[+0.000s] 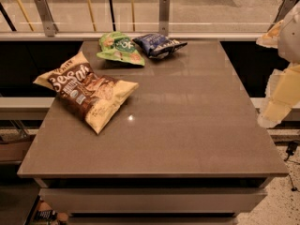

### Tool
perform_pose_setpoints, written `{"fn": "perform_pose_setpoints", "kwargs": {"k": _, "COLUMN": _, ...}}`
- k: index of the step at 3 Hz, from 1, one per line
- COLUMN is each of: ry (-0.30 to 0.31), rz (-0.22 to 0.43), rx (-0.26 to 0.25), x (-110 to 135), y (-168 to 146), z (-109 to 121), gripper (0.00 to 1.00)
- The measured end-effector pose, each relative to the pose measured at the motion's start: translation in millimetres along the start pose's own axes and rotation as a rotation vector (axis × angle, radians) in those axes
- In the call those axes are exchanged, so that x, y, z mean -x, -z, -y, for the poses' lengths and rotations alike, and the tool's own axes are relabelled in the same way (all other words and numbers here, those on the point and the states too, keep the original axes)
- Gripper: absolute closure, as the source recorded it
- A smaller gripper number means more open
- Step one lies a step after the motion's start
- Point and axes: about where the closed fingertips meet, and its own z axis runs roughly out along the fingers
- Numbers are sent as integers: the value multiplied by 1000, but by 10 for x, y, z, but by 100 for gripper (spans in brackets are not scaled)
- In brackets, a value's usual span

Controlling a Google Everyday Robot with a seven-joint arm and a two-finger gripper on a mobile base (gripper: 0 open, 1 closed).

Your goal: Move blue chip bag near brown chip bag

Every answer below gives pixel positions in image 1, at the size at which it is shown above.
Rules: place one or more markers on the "metal railing bracket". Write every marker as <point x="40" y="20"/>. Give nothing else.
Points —
<point x="283" y="9"/>
<point x="164" y="16"/>
<point x="49" y="26"/>

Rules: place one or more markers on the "grey drawer front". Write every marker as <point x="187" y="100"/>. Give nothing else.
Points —
<point x="152" y="200"/>

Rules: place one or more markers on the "green chip bag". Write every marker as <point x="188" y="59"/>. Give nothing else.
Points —
<point x="116" y="46"/>

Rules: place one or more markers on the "metal railing bracket left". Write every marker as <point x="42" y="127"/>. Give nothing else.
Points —
<point x="49" y="26"/>

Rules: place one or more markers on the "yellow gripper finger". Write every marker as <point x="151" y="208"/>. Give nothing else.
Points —
<point x="271" y="37"/>
<point x="281" y="94"/>

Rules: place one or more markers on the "horizontal metal rail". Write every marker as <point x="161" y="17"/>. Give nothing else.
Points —
<point x="34" y="36"/>

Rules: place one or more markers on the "blue chip bag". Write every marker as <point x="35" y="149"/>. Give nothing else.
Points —
<point x="157" y="46"/>

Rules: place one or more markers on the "brown sesame chip bag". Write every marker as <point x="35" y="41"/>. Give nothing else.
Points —
<point x="95" y="99"/>

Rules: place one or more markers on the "black power adapter with cable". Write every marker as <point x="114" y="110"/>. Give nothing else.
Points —
<point x="291" y="148"/>

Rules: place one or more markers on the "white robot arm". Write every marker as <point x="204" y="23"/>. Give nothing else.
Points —
<point x="289" y="40"/>

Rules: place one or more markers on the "metal railing bracket right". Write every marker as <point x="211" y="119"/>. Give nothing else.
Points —
<point x="283" y="9"/>

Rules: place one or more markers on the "metal railing bracket middle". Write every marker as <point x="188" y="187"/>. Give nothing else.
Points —
<point x="164" y="16"/>

